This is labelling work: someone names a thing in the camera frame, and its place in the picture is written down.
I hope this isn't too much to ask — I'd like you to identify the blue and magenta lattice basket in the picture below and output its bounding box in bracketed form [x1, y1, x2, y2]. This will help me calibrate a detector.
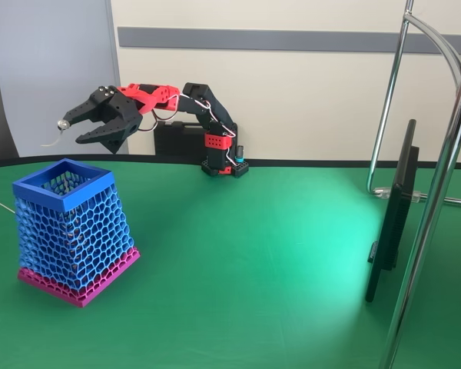
[12, 158, 142, 308]

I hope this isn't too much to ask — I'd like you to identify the black plastic case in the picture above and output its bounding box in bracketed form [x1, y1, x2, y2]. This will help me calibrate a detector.
[154, 121, 207, 156]

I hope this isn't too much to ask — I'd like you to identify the green cloth with black border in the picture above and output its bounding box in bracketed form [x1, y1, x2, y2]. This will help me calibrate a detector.
[0, 154, 461, 369]

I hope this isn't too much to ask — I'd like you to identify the clear plastic clip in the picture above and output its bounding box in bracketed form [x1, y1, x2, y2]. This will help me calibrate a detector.
[372, 185, 423, 204]

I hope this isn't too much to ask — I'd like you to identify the chrome tube stand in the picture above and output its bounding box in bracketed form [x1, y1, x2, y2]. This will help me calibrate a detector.
[366, 0, 461, 369]

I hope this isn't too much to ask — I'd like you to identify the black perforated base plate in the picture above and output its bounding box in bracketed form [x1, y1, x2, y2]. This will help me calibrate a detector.
[201, 158, 251, 179]

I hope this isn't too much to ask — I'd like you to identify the gray wall rail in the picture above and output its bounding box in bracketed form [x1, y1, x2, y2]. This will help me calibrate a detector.
[118, 25, 461, 55]

